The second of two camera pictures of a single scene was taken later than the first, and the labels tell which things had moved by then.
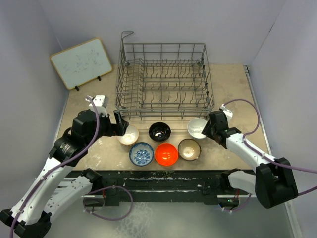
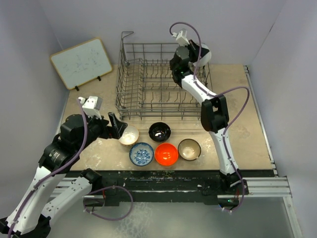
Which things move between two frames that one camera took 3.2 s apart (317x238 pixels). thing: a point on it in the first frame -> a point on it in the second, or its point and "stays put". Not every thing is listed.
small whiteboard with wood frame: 82,63 stays put
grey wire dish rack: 164,81 stays put
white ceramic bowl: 195,127 -> 205,59
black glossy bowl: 159,132 stays put
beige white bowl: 130,137 stays put
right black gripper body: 209,131 -> 193,54
